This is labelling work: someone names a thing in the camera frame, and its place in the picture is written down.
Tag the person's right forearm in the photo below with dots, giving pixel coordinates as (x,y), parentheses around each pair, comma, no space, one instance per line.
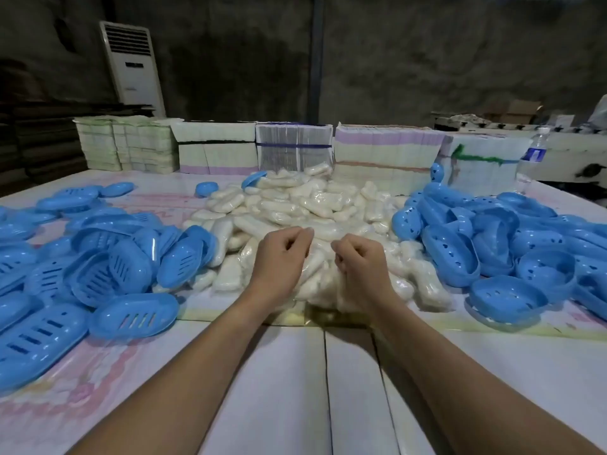
(455,398)

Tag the white sheet stack, green mark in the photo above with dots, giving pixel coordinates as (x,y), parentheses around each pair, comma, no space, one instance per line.
(479,170)

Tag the stacks of brown cardboard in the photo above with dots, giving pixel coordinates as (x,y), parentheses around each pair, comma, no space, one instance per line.
(38,137)

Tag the row of stacked flat cartons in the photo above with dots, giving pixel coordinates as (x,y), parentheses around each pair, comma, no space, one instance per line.
(213,156)

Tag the silver sheet bundle, blue band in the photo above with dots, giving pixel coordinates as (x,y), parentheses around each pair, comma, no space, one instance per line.
(291,146)

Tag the stack of greenish paper sheets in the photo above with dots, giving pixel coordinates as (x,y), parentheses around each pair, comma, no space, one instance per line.
(128,146)

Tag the white standing air conditioner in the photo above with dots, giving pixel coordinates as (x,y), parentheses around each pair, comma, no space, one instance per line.
(135,71)

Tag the brown cardboard box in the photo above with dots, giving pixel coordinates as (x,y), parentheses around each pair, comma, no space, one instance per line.
(519,111)

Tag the pile of blue plastic lids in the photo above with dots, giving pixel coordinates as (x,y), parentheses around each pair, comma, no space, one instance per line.
(498,241)

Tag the clear plastic bag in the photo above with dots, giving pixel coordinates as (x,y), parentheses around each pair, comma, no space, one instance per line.
(322,289)

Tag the person's left forearm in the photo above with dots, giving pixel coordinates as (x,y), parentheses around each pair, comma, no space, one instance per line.
(189,383)

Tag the person's right hand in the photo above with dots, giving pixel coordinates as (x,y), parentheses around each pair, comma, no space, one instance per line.
(365,274)

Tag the dark metal pillar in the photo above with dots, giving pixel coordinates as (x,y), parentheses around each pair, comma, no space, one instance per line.
(315,56)

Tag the clear water bottle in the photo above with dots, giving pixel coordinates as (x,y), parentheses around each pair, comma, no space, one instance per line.
(533,153)

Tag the pile of blue slotted lids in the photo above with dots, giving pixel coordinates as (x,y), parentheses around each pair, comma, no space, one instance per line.
(95,279)

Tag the white plastic bag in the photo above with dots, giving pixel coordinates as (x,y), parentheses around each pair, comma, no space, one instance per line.
(600,113)

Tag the blue oval plastic lid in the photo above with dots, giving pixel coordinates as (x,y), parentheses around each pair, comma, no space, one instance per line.
(436,172)
(253,179)
(207,189)

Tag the person's left hand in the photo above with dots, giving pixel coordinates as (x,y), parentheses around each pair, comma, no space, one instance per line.
(277,265)

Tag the white carton stack, pink stripe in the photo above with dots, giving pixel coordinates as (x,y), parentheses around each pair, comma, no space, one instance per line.
(379,151)

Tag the pile of white soaps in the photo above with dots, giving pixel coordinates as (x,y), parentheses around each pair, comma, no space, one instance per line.
(303,203)

